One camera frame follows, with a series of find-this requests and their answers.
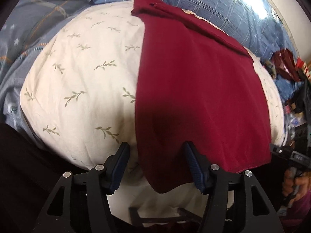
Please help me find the cream leaf-print pillow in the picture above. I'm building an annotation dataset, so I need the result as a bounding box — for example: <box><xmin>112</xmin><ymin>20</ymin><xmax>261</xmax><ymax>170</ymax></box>
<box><xmin>20</xmin><ymin>0</ymin><xmax>284</xmax><ymax>219</ymax></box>

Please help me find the blue plaid pillow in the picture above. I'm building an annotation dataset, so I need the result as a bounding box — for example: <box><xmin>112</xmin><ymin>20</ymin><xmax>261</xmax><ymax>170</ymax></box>
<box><xmin>87</xmin><ymin>0</ymin><xmax>299</xmax><ymax>60</ymax></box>

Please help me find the red knit garment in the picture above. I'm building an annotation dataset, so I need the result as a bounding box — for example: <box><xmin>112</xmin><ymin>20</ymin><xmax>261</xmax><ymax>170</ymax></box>
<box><xmin>132</xmin><ymin>0</ymin><xmax>272</xmax><ymax>193</ymax></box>

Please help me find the purple right sleeve forearm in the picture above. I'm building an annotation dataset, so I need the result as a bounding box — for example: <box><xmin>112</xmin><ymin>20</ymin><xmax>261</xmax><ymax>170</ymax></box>
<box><xmin>280</xmin><ymin>191</ymin><xmax>310</xmax><ymax>227</ymax></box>

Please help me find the grey plaid bed sheet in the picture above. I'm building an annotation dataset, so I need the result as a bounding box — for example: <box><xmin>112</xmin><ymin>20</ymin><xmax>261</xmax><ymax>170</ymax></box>
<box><xmin>1</xmin><ymin>0</ymin><xmax>92</xmax><ymax>144</ymax></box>

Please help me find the person's right hand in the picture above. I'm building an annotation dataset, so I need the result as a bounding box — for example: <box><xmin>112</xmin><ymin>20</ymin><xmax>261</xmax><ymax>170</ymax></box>
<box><xmin>283</xmin><ymin>169</ymin><xmax>310</xmax><ymax>204</ymax></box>

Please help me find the pile of mixed clothes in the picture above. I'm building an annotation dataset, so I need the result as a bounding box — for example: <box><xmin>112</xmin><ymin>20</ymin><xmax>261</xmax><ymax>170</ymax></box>
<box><xmin>263</xmin><ymin>48</ymin><xmax>310</xmax><ymax>146</ymax></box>

